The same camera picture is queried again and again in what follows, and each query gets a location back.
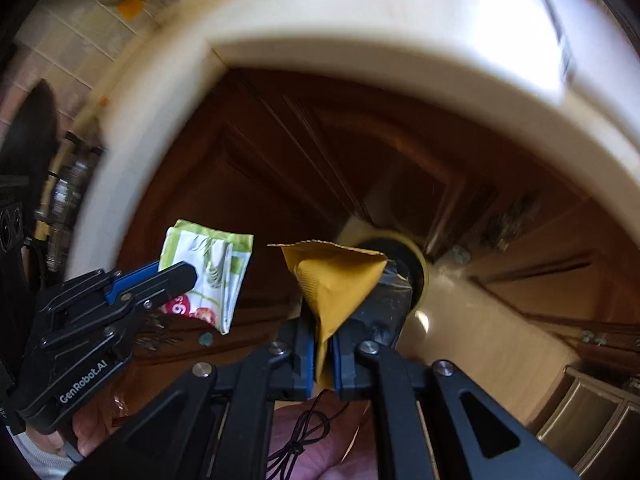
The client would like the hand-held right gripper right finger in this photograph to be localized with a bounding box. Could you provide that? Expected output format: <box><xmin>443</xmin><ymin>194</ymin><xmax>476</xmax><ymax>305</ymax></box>
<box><xmin>332</xmin><ymin>327</ymin><xmax>578</xmax><ymax>480</ymax></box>

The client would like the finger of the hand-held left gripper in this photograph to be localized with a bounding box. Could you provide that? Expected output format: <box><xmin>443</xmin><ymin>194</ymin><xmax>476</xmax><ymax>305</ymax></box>
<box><xmin>42</xmin><ymin>260</ymin><xmax>161</xmax><ymax>311</ymax></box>
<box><xmin>40</xmin><ymin>261</ymin><xmax>198</xmax><ymax>348</ymax></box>

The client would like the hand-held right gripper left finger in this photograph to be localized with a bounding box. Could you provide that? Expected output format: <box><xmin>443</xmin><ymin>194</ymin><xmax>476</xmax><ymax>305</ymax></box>
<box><xmin>65</xmin><ymin>317</ymin><xmax>317</xmax><ymax>480</ymax></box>

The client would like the green white wrapper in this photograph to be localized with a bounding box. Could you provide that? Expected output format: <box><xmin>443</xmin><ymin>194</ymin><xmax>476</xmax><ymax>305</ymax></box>
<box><xmin>159</xmin><ymin>218</ymin><xmax>254</xmax><ymax>335</ymax></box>

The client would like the yellow packet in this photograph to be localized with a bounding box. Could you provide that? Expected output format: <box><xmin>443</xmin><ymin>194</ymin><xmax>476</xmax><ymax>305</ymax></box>
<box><xmin>267</xmin><ymin>240</ymin><xmax>413</xmax><ymax>386</ymax></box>

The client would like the beige trash bin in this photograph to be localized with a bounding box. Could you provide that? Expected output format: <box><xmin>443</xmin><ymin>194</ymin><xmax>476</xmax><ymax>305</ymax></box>
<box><xmin>352</xmin><ymin>232</ymin><xmax>431</xmax><ymax>311</ymax></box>

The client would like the person's left forearm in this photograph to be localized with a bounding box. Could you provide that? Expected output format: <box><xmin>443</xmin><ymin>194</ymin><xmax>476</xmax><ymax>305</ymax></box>
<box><xmin>10</xmin><ymin>430</ymin><xmax>76</xmax><ymax>476</ymax></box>

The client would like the person's left hand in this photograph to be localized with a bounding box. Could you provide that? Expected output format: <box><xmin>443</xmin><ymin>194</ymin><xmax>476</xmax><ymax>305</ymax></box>
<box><xmin>72</xmin><ymin>397</ymin><xmax>128</xmax><ymax>456</ymax></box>

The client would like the black stove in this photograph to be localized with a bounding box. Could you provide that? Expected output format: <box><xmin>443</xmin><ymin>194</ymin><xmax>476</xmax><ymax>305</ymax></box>
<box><xmin>0</xmin><ymin>175</ymin><xmax>31</xmax><ymax>261</ymax></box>

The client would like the brown wooden cabinet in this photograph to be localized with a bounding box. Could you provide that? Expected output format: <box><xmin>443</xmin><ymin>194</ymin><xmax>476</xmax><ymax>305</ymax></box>
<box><xmin>120</xmin><ymin>67</ymin><xmax>640</xmax><ymax>376</ymax></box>

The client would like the black cable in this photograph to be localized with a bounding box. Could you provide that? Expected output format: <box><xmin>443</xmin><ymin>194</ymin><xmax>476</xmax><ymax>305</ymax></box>
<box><xmin>265</xmin><ymin>390</ymin><xmax>351</xmax><ymax>480</ymax></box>

